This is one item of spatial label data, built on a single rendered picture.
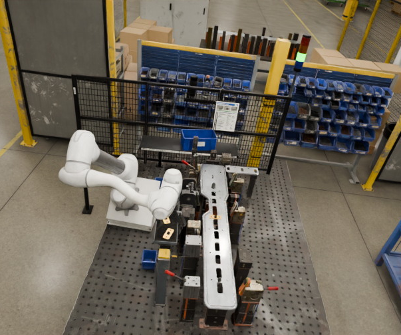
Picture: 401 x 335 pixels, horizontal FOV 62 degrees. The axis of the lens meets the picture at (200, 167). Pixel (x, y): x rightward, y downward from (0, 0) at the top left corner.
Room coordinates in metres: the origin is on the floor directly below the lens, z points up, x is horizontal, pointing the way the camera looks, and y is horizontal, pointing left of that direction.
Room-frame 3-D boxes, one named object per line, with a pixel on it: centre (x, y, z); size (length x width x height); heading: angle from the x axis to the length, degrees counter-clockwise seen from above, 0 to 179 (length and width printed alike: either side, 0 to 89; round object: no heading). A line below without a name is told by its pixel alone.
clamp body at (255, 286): (1.21, -0.39, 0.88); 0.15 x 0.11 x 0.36; 95
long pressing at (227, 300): (1.76, -0.17, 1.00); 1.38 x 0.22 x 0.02; 5
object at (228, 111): (2.80, -0.16, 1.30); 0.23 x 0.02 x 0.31; 95
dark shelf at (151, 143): (2.66, 0.12, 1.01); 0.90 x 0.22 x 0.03; 95
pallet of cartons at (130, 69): (5.25, 1.38, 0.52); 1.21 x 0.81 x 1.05; 5
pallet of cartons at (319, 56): (5.21, -2.12, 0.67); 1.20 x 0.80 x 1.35; 93
